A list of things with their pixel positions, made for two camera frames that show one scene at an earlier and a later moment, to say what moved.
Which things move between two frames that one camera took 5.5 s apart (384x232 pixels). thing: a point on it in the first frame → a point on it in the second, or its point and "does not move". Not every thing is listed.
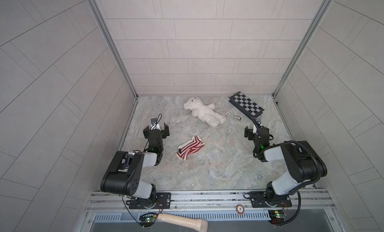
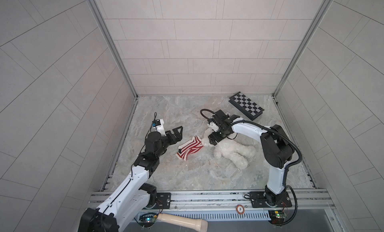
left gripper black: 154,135 → 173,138
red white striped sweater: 190,147 does not move
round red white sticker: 240,209 does not move
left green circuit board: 147,220 does not move
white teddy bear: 205,113 → 234,150
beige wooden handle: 198,224 does not move
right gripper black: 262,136 → 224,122
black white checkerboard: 246,104 does not move
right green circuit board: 277,216 does not move
